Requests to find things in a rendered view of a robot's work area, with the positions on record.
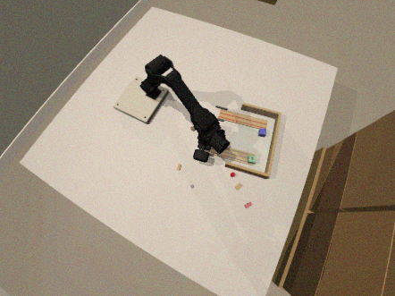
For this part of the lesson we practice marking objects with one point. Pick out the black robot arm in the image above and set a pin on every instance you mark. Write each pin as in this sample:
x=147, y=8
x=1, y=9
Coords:
x=201, y=117

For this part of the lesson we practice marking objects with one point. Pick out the orange striped flat strip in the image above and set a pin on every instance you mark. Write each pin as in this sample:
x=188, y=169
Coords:
x=229, y=116

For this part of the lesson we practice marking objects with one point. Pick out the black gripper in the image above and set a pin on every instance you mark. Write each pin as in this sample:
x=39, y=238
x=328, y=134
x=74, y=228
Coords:
x=200, y=154

